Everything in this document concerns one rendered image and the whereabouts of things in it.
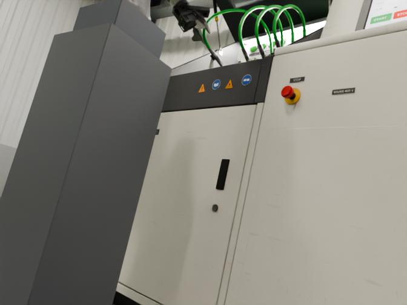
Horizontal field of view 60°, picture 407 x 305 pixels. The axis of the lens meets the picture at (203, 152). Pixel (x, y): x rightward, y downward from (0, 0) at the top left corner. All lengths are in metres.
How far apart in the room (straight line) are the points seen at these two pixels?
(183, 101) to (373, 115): 0.73
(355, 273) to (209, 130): 0.65
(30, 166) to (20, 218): 0.13
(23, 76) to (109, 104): 7.38
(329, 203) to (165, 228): 0.60
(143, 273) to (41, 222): 0.57
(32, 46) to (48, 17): 0.77
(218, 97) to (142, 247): 0.61
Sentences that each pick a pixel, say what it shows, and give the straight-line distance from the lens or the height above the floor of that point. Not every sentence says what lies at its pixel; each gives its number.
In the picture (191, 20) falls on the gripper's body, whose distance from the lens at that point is 1.69.
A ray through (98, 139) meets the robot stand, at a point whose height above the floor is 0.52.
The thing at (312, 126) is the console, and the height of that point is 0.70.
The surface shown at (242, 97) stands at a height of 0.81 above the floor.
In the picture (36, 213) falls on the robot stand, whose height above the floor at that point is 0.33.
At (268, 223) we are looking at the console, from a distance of 1.00.
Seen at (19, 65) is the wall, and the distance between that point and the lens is 8.27.
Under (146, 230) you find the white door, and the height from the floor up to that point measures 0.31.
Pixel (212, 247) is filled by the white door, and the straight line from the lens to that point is 1.11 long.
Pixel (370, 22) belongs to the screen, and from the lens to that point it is 1.43.
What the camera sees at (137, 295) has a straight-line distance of 1.35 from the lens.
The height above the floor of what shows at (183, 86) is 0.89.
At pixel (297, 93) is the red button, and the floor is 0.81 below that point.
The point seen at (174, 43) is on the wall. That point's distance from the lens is 8.18.
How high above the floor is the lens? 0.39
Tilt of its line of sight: 11 degrees up
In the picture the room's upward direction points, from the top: 13 degrees clockwise
